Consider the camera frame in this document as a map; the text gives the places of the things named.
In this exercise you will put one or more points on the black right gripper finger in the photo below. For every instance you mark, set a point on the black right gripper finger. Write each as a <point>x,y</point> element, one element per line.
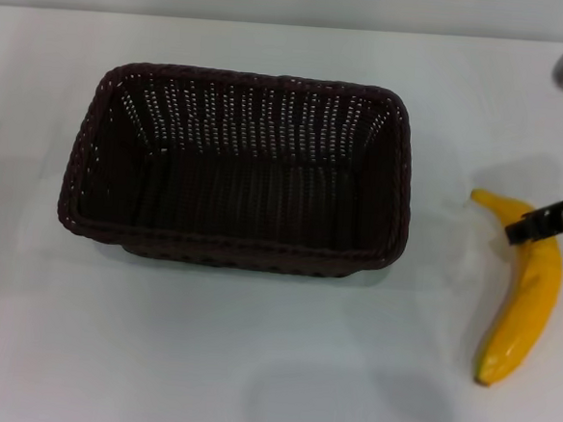
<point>544,222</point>

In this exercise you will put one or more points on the yellow banana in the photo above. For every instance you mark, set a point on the yellow banana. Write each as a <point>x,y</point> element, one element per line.
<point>527,296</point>

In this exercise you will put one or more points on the dark brown woven basket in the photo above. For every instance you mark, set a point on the dark brown woven basket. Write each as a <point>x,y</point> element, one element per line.
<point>263,200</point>

